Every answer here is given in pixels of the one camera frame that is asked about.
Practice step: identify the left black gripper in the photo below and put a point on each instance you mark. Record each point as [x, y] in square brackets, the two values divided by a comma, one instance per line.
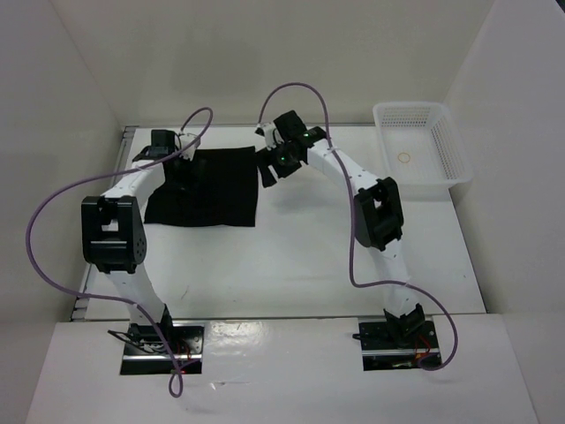
[187, 181]

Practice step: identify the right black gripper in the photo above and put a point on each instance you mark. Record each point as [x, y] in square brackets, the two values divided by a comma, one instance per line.
[262, 161]

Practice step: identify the black skirt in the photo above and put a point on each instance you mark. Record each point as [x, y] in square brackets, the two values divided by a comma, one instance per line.
[216, 187]

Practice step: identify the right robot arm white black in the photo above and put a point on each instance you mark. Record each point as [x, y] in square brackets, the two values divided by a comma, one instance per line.
[375, 207]

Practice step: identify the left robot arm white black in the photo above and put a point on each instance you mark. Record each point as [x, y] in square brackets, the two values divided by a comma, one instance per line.
[114, 238]

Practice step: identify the white plastic perforated basket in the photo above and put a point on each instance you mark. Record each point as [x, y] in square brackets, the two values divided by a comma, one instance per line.
[428, 133]

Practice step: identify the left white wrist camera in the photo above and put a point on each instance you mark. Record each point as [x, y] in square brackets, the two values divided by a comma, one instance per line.
[188, 145]

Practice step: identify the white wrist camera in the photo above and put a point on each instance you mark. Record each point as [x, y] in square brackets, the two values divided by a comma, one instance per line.
[188, 145]
[271, 135]

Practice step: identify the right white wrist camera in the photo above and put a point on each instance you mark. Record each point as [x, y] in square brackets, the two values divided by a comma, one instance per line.
[271, 135]

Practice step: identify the orange ring basket mark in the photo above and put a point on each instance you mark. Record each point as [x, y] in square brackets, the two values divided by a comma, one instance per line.
[403, 157]

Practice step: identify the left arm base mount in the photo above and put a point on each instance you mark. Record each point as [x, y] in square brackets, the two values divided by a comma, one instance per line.
[145, 353]

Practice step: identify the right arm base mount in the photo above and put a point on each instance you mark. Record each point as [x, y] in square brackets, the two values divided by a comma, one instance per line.
[380, 352]

